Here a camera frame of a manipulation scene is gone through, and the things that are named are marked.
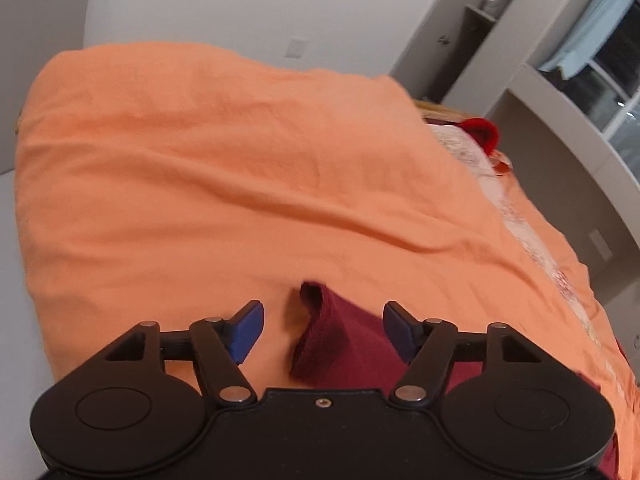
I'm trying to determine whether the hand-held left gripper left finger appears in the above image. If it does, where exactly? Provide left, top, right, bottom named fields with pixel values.
left=102, top=301, right=265, bottom=406

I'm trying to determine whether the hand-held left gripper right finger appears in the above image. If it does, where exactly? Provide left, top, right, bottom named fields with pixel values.
left=384, top=301, right=546, bottom=403

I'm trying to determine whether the dark red sweater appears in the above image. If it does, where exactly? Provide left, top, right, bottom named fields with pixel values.
left=289, top=280, right=623, bottom=480

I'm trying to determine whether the orange blanket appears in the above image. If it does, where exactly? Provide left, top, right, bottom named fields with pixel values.
left=15, top=42, right=640, bottom=480

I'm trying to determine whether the pale floral bed sheet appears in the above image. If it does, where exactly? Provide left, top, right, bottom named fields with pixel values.
left=422, top=115, right=621, bottom=361

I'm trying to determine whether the bright red fuzzy cloth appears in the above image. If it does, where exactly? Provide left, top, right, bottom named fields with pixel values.
left=460, top=117, right=501, bottom=153

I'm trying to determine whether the grey wardrobe door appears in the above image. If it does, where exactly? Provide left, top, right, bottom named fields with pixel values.
left=390, top=0, right=493, bottom=103

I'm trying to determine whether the window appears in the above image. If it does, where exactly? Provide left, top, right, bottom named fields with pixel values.
left=550, top=25, right=640, bottom=186

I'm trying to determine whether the grey built-in wardrobe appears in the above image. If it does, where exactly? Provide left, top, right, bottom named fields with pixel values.
left=390, top=0, right=640, bottom=306

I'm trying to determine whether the light blue curtain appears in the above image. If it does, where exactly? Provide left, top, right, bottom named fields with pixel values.
left=537, top=0, right=631, bottom=81

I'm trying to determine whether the white wall socket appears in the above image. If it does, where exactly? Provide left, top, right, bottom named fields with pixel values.
left=589, top=229, right=614, bottom=262
left=285, top=37, right=313, bottom=61

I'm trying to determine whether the wooden bed frame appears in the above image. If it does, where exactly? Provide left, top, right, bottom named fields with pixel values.
left=412, top=100, right=466, bottom=123

